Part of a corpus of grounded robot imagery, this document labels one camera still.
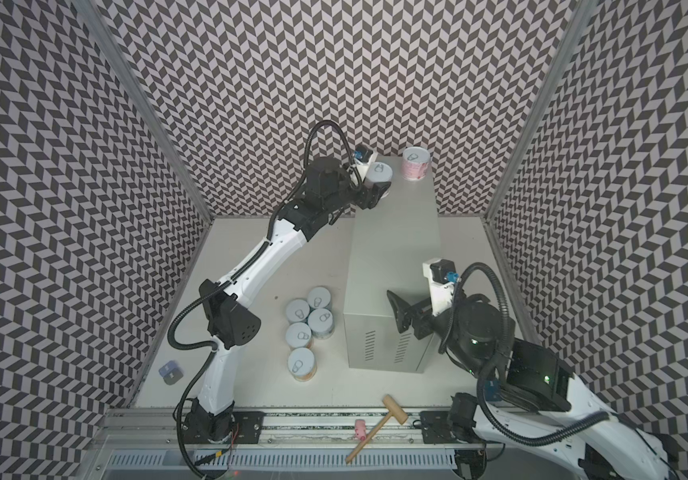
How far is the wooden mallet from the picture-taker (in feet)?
2.33

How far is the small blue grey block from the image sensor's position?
0.80m

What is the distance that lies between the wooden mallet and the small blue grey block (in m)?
0.50

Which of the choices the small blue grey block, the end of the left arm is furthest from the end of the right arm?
the small blue grey block
